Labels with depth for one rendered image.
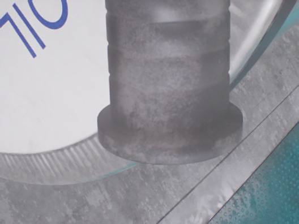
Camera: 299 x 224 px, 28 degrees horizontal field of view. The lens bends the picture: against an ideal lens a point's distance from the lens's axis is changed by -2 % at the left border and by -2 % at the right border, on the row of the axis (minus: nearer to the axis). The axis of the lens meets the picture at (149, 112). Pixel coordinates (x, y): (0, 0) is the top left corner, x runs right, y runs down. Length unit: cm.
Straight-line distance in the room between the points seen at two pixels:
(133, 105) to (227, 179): 176
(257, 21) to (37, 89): 29
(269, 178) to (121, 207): 61
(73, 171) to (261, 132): 145
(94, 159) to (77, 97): 7
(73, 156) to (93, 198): 96
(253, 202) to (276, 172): 16
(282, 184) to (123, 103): 195
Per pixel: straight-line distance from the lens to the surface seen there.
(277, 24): 44
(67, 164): 66
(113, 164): 60
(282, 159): 212
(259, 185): 201
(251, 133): 202
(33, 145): 69
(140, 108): 16
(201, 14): 15
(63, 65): 57
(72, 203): 157
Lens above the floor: 134
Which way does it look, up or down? 50 degrees down
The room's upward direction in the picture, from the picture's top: 74 degrees clockwise
